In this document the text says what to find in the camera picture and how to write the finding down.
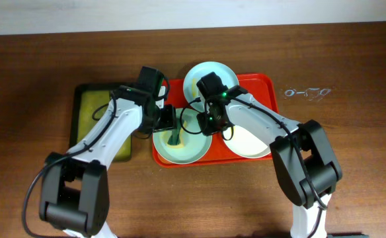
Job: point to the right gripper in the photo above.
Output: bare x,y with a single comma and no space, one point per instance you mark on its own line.
207,131

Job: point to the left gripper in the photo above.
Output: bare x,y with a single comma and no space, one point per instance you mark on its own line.
166,119

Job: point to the green and yellow sponge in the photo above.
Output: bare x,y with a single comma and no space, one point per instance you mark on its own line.
176,139

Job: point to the light green plate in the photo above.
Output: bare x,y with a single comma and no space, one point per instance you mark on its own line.
189,149

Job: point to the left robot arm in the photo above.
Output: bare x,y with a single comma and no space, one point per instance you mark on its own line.
75,195

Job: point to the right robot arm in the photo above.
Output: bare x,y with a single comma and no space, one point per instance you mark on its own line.
306,167

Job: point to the red plastic tray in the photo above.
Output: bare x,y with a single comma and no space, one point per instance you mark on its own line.
262,89

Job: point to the black tray with soapy water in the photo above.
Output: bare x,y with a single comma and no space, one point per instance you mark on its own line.
87,109

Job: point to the light blue plate at back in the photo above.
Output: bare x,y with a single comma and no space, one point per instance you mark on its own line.
191,91

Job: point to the cream white plate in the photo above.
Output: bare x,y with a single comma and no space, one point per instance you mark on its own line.
243,143

